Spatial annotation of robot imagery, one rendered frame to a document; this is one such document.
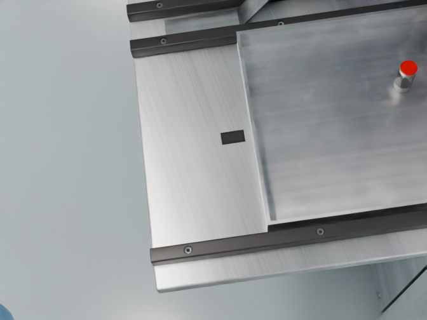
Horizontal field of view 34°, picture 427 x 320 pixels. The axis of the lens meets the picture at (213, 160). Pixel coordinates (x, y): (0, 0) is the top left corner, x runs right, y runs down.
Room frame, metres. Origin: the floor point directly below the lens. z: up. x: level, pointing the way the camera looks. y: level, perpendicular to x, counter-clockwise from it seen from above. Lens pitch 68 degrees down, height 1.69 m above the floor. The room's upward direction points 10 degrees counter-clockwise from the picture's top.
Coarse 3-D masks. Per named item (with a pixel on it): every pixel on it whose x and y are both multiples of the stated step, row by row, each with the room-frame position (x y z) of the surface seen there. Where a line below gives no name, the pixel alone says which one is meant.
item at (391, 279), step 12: (372, 264) 0.31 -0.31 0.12; (384, 264) 0.28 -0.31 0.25; (396, 264) 0.26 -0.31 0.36; (408, 264) 0.24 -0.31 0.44; (420, 264) 0.22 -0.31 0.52; (372, 276) 0.29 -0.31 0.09; (384, 276) 0.26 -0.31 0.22; (396, 276) 0.24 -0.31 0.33; (408, 276) 0.22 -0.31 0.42; (384, 288) 0.24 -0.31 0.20; (396, 288) 0.22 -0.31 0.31; (384, 300) 0.22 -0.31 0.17
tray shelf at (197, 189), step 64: (128, 0) 0.58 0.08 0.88; (320, 0) 0.53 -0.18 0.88; (384, 0) 0.51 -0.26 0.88; (192, 64) 0.46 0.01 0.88; (192, 128) 0.37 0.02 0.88; (192, 192) 0.29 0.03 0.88; (256, 192) 0.27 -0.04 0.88; (256, 256) 0.20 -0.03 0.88; (320, 256) 0.18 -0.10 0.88; (384, 256) 0.17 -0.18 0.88
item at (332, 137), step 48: (240, 48) 0.45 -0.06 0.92; (288, 48) 0.46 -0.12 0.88; (336, 48) 0.45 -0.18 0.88; (384, 48) 0.44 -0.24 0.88; (288, 96) 0.39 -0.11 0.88; (336, 96) 0.38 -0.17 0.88; (384, 96) 0.37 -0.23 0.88; (288, 144) 0.33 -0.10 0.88; (336, 144) 0.32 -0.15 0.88; (384, 144) 0.31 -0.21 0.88; (288, 192) 0.27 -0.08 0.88; (336, 192) 0.26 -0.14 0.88; (384, 192) 0.25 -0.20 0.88
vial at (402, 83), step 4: (400, 72) 0.38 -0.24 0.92; (396, 76) 0.38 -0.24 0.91; (400, 76) 0.38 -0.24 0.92; (404, 76) 0.37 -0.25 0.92; (408, 76) 0.37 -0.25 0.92; (412, 76) 0.37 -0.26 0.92; (396, 80) 0.38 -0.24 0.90; (400, 80) 0.38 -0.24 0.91; (404, 80) 0.37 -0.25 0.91; (408, 80) 0.37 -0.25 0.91; (412, 80) 0.37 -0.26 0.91; (396, 84) 0.38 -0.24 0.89; (400, 84) 0.37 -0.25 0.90; (404, 84) 0.37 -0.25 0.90; (408, 84) 0.37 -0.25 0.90; (396, 88) 0.38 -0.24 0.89; (400, 88) 0.37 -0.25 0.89; (404, 88) 0.37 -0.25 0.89; (408, 88) 0.37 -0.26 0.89
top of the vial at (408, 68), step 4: (408, 60) 0.39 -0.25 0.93; (404, 64) 0.39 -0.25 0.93; (408, 64) 0.39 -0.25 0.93; (412, 64) 0.39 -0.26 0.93; (400, 68) 0.38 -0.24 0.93; (404, 68) 0.38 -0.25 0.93; (408, 68) 0.38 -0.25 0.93; (412, 68) 0.38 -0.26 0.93; (416, 68) 0.38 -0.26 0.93; (404, 72) 0.38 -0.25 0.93; (408, 72) 0.38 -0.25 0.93; (412, 72) 0.37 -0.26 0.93
